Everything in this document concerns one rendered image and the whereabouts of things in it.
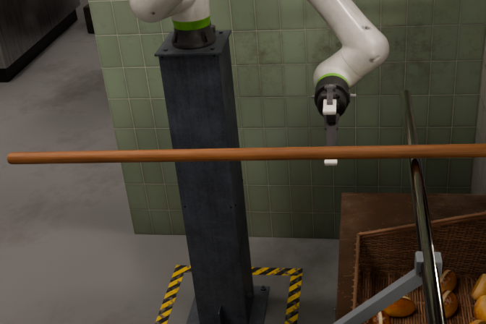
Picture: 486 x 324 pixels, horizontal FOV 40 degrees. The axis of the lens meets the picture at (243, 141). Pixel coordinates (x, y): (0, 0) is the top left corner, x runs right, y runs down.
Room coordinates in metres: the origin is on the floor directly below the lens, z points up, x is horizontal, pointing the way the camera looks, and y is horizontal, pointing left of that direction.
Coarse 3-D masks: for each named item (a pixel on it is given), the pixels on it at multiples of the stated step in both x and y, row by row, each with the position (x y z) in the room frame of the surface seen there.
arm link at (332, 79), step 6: (324, 78) 1.62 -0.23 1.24; (330, 78) 1.61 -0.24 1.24; (336, 78) 1.61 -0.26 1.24; (342, 78) 1.62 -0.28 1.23; (318, 84) 1.62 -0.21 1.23; (324, 84) 1.58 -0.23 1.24; (330, 84) 1.58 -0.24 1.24; (336, 84) 1.57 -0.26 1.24; (342, 84) 1.59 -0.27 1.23; (318, 90) 1.58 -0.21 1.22; (342, 90) 1.57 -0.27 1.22; (348, 90) 1.58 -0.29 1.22; (312, 96) 1.60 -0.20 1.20; (348, 96) 1.57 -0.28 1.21; (354, 96) 1.58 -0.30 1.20; (348, 102) 1.57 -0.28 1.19
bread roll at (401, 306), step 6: (402, 300) 1.40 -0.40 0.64; (408, 300) 1.41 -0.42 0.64; (390, 306) 1.40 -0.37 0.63; (396, 306) 1.39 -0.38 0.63; (402, 306) 1.39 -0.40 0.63; (408, 306) 1.39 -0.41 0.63; (414, 306) 1.41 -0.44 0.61; (390, 312) 1.39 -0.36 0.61; (396, 312) 1.39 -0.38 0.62; (402, 312) 1.39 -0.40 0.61; (408, 312) 1.39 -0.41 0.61
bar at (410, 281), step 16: (400, 96) 1.62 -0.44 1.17; (416, 144) 1.34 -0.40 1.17; (416, 160) 1.27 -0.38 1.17; (416, 176) 1.20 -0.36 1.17; (416, 192) 1.14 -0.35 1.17; (416, 208) 1.09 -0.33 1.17; (416, 224) 1.05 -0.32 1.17; (432, 240) 0.99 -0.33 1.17; (416, 256) 0.94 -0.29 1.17; (432, 256) 0.94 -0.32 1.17; (416, 272) 0.93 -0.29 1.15; (432, 272) 0.89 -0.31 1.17; (400, 288) 0.94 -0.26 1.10; (432, 288) 0.85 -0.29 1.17; (368, 304) 0.95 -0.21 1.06; (384, 304) 0.95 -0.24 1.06; (432, 304) 0.81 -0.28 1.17; (352, 320) 0.96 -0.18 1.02; (432, 320) 0.78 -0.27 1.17
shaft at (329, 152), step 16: (448, 144) 1.27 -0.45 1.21; (464, 144) 1.26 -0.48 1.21; (480, 144) 1.26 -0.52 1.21; (16, 160) 1.42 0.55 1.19; (32, 160) 1.42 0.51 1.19; (48, 160) 1.41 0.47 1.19; (64, 160) 1.40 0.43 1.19; (80, 160) 1.40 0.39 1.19; (96, 160) 1.39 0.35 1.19; (112, 160) 1.38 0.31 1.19; (128, 160) 1.38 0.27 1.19; (144, 160) 1.37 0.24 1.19; (160, 160) 1.36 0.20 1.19; (176, 160) 1.36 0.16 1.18; (192, 160) 1.35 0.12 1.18; (208, 160) 1.34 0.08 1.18; (224, 160) 1.34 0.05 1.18; (240, 160) 1.33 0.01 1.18; (256, 160) 1.33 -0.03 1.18; (272, 160) 1.32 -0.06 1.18; (288, 160) 1.32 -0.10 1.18
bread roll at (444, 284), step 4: (444, 272) 1.50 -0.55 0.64; (448, 272) 1.50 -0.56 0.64; (452, 272) 1.51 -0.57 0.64; (444, 276) 1.48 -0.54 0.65; (448, 276) 1.48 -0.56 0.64; (452, 276) 1.49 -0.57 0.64; (440, 280) 1.47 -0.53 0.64; (444, 280) 1.47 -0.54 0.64; (448, 280) 1.47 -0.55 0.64; (452, 280) 1.48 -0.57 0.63; (456, 280) 1.50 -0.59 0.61; (440, 284) 1.46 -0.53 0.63; (444, 284) 1.46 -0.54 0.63; (448, 284) 1.47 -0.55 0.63; (452, 284) 1.47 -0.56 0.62; (444, 288) 1.46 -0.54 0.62; (448, 288) 1.46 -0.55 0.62; (452, 288) 1.47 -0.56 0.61
